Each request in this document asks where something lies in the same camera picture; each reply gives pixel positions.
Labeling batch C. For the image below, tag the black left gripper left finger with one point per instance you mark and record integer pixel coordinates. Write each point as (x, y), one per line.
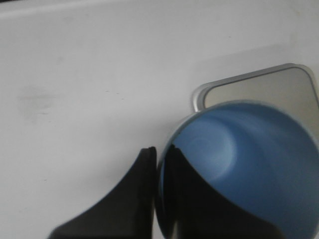
(126, 212)

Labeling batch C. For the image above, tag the light blue plastic cup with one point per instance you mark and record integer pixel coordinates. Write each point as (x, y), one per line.
(260, 159)

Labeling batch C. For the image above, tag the silver electronic kitchen scale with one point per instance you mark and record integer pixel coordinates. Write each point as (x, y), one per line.
(290, 86)

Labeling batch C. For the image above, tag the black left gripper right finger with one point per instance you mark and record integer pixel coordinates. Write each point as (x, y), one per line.
(189, 208)

